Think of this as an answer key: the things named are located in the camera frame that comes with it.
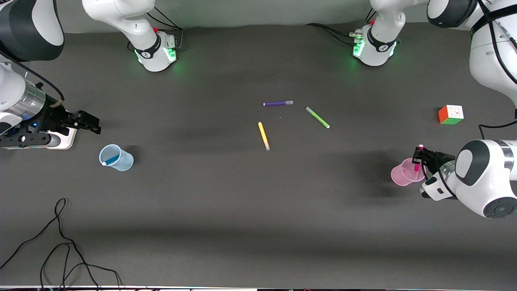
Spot pink marker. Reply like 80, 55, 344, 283
414, 144, 424, 179

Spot green marker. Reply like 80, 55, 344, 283
305, 106, 331, 129

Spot right arm black cable bundle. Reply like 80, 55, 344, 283
0, 49, 65, 106

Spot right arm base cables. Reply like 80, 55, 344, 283
147, 6, 185, 51

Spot translucent pink plastic cup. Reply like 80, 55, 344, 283
391, 158, 427, 187

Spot yellow marker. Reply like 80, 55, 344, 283
258, 121, 271, 151

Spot colourful puzzle cube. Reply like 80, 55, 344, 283
438, 105, 464, 125

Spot arm black cable bundle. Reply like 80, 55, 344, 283
0, 49, 65, 106
477, 0, 517, 140

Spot translucent blue plastic cup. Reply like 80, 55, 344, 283
99, 145, 134, 172

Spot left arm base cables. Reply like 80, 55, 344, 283
305, 8, 378, 46

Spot left arm black cable bundle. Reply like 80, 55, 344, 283
477, 0, 517, 140

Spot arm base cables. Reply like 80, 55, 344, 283
147, 6, 185, 51
305, 8, 378, 46

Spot loose black table cable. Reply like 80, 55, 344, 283
0, 198, 122, 291

